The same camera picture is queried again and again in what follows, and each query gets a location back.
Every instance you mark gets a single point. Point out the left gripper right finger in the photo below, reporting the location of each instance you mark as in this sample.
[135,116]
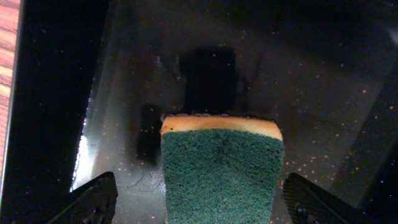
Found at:
[310,204]

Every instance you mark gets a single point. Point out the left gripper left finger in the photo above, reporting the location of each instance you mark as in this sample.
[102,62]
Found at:
[93,202]

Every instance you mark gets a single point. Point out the yellow green sponge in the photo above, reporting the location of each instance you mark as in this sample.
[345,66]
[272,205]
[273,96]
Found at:
[220,169]

